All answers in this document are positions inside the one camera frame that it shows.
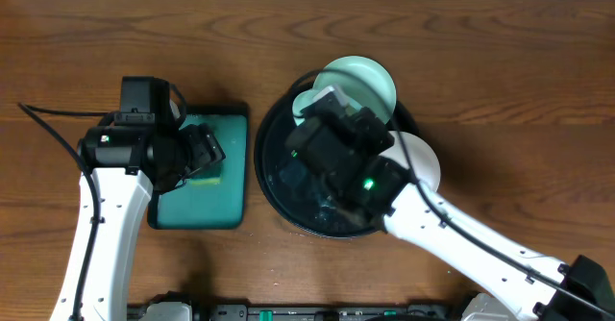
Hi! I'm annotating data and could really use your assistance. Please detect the green yellow sponge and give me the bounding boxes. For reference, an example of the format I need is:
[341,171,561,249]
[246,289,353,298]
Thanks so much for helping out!
[188,162,223,185]

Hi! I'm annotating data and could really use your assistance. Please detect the mint plate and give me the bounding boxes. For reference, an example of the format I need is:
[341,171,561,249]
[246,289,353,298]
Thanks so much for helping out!
[312,56,397,124]
[291,89,319,126]

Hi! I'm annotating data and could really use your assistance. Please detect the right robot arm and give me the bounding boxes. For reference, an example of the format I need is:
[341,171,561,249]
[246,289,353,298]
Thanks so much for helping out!
[285,86,614,320]

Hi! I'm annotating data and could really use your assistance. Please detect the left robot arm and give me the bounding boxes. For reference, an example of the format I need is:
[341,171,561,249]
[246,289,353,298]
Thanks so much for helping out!
[51,76,225,320]

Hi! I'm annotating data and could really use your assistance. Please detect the black round tray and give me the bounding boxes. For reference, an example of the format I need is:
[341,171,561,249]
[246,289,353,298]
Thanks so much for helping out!
[254,77,418,238]

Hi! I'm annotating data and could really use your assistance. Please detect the green rectangular sponge tray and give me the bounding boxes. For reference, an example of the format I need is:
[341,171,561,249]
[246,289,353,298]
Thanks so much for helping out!
[147,104,249,230]

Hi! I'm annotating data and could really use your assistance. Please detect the white plate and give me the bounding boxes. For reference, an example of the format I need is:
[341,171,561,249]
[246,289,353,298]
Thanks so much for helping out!
[381,131,441,191]

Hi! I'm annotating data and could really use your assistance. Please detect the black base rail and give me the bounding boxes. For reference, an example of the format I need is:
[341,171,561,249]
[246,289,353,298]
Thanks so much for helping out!
[127,302,453,321]

